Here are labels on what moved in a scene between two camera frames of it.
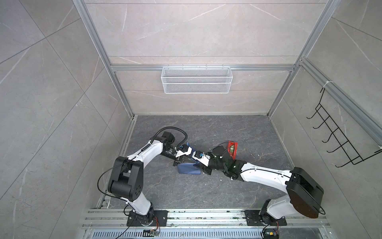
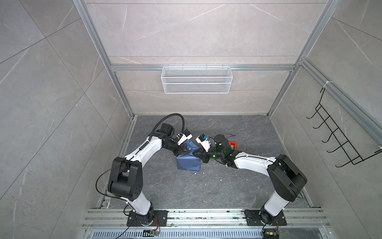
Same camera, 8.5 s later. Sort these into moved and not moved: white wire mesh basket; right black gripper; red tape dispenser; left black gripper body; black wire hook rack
Moved: right black gripper; left black gripper body
Not moved: red tape dispenser; black wire hook rack; white wire mesh basket
